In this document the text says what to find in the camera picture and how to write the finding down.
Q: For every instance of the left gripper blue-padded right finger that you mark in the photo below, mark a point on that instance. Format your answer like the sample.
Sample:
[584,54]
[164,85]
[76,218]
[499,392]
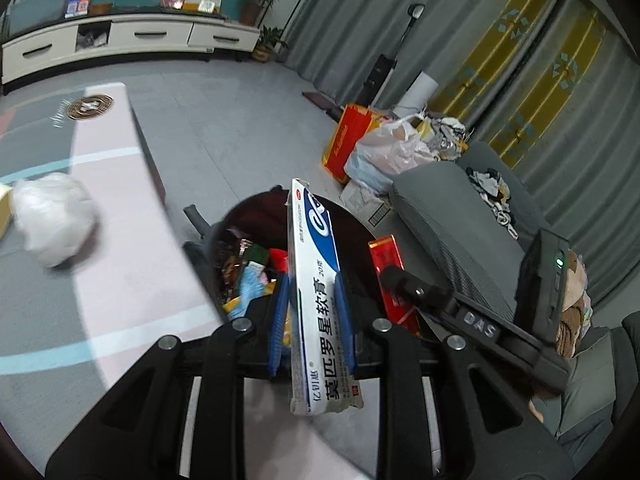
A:
[457,408]

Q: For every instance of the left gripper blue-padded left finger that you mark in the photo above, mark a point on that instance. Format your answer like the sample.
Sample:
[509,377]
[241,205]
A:
[136,430]

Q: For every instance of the white blue ointment box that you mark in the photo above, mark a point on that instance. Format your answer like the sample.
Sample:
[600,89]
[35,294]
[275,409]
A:
[322,365]

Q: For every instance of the red cigarette carton box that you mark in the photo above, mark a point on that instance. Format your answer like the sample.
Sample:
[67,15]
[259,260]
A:
[388,267]

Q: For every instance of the light blue plastic bag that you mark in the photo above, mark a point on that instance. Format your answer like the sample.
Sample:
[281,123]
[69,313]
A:
[254,284]

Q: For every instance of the black round trash bin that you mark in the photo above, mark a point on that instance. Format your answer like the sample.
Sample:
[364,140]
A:
[342,306]

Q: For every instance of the person's right hand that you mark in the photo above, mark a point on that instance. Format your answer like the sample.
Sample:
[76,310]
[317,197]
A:
[532,408]

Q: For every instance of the grey sofa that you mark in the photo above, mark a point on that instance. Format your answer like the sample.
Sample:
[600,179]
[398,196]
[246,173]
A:
[468,250]

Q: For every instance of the plaid table cloth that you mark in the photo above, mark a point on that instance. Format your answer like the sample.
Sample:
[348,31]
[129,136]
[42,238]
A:
[91,273]

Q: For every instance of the pink white plastic bag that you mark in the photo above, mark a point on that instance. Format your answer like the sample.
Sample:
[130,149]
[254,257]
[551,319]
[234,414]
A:
[385,152]

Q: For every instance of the white paper roll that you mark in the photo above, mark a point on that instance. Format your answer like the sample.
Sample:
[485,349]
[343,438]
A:
[416,96]

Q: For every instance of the grey window curtains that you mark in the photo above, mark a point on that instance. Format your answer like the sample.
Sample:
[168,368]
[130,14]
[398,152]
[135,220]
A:
[550,85]

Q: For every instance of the red orange shopping bag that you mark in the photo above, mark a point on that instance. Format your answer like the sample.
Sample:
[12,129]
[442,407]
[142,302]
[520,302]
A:
[355,122]

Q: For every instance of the black upright vacuum cleaner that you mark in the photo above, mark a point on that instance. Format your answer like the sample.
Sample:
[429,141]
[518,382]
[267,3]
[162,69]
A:
[385,64]

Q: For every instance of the potted plant by cabinet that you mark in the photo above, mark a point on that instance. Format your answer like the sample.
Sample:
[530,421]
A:
[269,40]

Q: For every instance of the white tv cabinet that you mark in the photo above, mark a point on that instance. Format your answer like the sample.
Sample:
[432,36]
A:
[104,36]

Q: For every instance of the potted plant on cabinet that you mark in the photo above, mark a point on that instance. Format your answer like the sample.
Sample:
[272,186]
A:
[254,10]

